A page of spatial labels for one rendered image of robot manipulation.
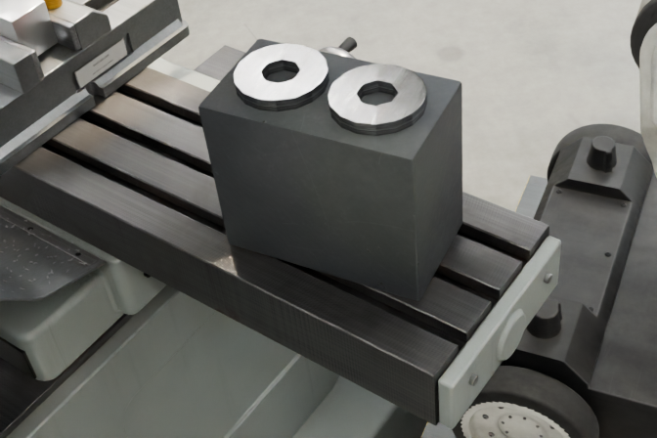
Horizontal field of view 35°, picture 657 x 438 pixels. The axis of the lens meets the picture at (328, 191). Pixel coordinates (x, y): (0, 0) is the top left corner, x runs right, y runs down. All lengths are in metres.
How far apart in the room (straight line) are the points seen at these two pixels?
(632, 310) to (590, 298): 0.06
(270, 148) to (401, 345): 0.22
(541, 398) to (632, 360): 0.15
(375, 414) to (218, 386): 0.38
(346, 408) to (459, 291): 0.86
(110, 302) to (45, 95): 0.26
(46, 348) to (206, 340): 0.32
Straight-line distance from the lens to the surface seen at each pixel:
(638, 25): 1.23
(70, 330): 1.27
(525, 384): 1.40
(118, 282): 1.26
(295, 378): 1.76
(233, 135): 0.98
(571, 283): 1.53
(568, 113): 2.75
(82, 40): 1.31
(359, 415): 1.86
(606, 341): 1.49
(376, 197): 0.94
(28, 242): 1.28
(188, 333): 1.44
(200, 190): 1.18
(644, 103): 1.26
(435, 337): 1.00
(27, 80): 1.27
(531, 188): 1.94
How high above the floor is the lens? 1.72
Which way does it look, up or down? 43 degrees down
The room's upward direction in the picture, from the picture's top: 7 degrees counter-clockwise
